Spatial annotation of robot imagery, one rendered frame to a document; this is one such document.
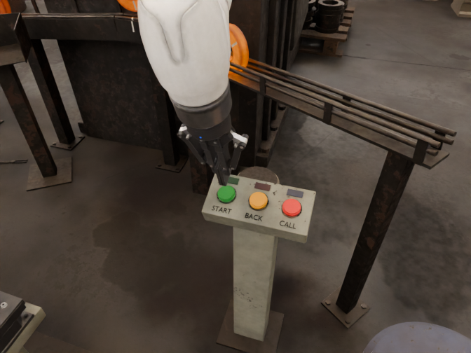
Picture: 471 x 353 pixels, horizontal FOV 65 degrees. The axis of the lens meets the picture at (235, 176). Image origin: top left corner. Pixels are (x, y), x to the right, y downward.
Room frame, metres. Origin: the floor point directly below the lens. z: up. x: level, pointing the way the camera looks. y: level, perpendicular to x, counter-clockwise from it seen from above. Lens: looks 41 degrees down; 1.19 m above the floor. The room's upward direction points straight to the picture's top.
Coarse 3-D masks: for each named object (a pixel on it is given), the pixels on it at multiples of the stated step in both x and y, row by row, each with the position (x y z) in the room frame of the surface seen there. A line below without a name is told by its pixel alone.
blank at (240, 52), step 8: (232, 24) 1.18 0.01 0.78; (232, 32) 1.14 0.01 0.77; (240, 32) 1.15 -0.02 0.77; (232, 40) 1.14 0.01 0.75; (240, 40) 1.12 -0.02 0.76; (232, 48) 1.14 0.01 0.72; (240, 48) 1.11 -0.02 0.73; (240, 56) 1.11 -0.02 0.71; (248, 56) 1.12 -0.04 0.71; (240, 64) 1.11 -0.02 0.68; (232, 72) 1.14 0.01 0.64
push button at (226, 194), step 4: (220, 188) 0.61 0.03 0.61; (224, 188) 0.61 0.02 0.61; (228, 188) 0.61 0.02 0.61; (232, 188) 0.61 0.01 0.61; (220, 192) 0.60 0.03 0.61; (224, 192) 0.60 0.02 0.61; (228, 192) 0.60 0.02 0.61; (232, 192) 0.60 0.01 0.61; (220, 196) 0.59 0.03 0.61; (224, 196) 0.59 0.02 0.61; (228, 196) 0.59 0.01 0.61; (232, 196) 0.59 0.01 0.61; (224, 200) 0.59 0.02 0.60; (228, 200) 0.58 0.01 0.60
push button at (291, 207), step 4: (288, 200) 0.57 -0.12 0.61; (292, 200) 0.57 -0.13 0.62; (296, 200) 0.57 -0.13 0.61; (284, 204) 0.57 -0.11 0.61; (288, 204) 0.56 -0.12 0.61; (292, 204) 0.56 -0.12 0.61; (296, 204) 0.56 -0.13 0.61; (284, 208) 0.55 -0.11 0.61; (288, 208) 0.55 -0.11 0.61; (292, 208) 0.55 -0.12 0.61; (296, 208) 0.55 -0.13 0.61; (300, 208) 0.55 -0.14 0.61; (284, 212) 0.55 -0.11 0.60; (288, 212) 0.54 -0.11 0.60; (292, 212) 0.54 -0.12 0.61; (296, 212) 0.55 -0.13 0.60
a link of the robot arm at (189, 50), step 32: (160, 0) 0.42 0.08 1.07; (192, 0) 0.42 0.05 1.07; (224, 0) 0.53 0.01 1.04; (160, 32) 0.41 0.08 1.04; (192, 32) 0.41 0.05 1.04; (224, 32) 0.45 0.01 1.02; (160, 64) 0.42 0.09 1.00; (192, 64) 0.42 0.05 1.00; (224, 64) 0.45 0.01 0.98; (192, 96) 0.43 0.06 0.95
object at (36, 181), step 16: (0, 16) 1.47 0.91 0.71; (16, 16) 1.49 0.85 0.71; (0, 32) 1.47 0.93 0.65; (16, 32) 1.32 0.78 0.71; (0, 48) 1.44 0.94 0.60; (16, 48) 1.43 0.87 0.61; (0, 64) 1.29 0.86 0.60; (0, 80) 1.33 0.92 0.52; (16, 80) 1.36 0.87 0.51; (16, 96) 1.34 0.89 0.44; (16, 112) 1.33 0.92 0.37; (32, 112) 1.39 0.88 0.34; (32, 128) 1.34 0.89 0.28; (32, 144) 1.34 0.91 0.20; (48, 160) 1.35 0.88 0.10; (64, 160) 1.46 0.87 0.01; (32, 176) 1.34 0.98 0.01; (48, 176) 1.34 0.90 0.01; (64, 176) 1.34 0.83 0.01
